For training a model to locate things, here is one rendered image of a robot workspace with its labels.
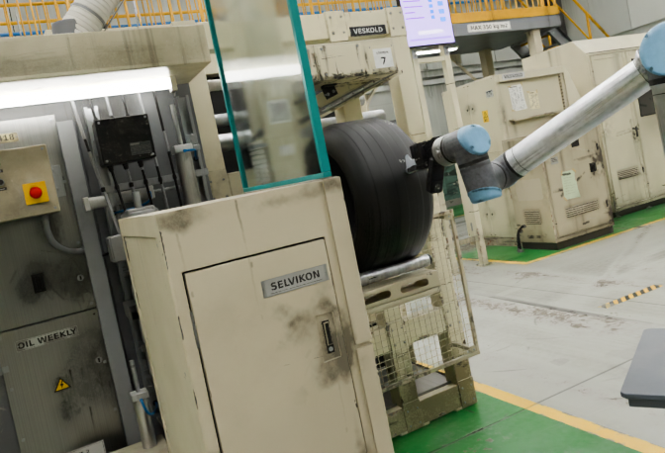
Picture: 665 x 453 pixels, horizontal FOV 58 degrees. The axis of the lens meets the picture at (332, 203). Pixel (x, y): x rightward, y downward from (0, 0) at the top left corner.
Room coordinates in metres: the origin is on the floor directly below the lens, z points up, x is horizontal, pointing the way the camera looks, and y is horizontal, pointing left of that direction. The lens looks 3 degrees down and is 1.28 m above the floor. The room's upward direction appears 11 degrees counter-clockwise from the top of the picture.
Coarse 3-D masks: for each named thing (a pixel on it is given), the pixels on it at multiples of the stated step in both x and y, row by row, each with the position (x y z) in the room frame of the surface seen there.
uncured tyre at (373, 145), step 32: (352, 128) 2.08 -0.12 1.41; (384, 128) 2.10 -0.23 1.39; (352, 160) 1.99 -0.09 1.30; (384, 160) 1.99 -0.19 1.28; (352, 192) 1.99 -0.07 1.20; (384, 192) 1.95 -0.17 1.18; (416, 192) 2.00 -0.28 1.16; (352, 224) 2.47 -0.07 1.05; (384, 224) 1.96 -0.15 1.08; (416, 224) 2.02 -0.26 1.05; (384, 256) 2.03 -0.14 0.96
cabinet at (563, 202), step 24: (504, 144) 6.76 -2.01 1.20; (576, 144) 6.51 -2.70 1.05; (600, 144) 6.68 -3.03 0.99; (552, 168) 6.35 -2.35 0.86; (576, 168) 6.50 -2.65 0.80; (600, 168) 6.65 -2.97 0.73; (528, 192) 6.54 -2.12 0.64; (552, 192) 6.33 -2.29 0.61; (576, 192) 6.46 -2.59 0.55; (600, 192) 6.62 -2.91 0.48; (528, 216) 6.60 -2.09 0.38; (552, 216) 6.31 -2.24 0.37; (576, 216) 6.44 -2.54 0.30; (600, 216) 6.59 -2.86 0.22; (528, 240) 6.66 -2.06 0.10; (552, 240) 6.35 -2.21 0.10; (576, 240) 6.44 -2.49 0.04
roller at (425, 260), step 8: (416, 256) 2.15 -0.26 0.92; (424, 256) 2.15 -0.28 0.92; (392, 264) 2.09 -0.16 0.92; (400, 264) 2.10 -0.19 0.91; (408, 264) 2.11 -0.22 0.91; (416, 264) 2.12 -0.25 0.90; (424, 264) 2.13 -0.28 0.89; (368, 272) 2.04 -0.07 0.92; (376, 272) 2.05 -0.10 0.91; (384, 272) 2.06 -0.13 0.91; (392, 272) 2.07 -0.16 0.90; (400, 272) 2.09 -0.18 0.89; (360, 280) 2.02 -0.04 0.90; (368, 280) 2.03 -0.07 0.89; (376, 280) 2.05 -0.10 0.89
